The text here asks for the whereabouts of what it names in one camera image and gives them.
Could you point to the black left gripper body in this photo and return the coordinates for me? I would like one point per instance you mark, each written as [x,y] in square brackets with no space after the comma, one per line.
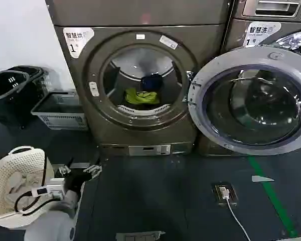
[76,180]

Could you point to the grey dryer with round opening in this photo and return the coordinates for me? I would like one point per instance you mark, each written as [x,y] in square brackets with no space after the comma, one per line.
[210,42]

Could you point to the black plastic basket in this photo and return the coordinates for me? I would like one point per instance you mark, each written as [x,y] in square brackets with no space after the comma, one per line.
[38,72]
[5,93]

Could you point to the green floor tape strip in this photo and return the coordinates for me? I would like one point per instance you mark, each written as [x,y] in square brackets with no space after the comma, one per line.
[273,198]

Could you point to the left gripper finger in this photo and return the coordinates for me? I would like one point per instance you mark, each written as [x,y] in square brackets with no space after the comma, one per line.
[63,170]
[93,169]

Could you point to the white plug adapter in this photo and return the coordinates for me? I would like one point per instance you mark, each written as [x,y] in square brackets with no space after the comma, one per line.
[225,192]

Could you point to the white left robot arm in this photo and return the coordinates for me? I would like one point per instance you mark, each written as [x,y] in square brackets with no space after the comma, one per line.
[52,221]

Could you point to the grey floor cover plate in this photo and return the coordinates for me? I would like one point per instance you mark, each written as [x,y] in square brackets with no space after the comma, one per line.
[138,236]

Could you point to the metal floor socket box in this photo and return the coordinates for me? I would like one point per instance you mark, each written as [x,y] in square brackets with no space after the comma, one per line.
[217,193]

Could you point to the white perforated laundry basket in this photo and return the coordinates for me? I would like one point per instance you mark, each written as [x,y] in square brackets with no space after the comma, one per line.
[22,159]

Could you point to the white number label sticker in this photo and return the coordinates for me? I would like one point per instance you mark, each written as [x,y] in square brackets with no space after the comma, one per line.
[262,33]
[76,41]

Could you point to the pale clothes pile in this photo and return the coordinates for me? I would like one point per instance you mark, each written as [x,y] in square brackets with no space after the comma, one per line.
[25,179]

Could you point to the round glass dryer door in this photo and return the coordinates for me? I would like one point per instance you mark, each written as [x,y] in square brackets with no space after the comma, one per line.
[266,62]

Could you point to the yellow-green garment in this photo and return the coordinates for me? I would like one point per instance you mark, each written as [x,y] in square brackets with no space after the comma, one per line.
[140,98]

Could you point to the grey floor tape piece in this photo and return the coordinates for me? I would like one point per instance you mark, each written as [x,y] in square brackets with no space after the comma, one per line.
[261,178]

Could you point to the blue garment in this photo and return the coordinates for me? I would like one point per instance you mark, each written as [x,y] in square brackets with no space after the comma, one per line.
[151,81]

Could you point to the grey washing machine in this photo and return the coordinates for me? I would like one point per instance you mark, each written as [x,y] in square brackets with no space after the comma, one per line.
[237,30]

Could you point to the grey slotted plastic basket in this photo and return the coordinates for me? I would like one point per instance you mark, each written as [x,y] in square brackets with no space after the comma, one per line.
[57,118]

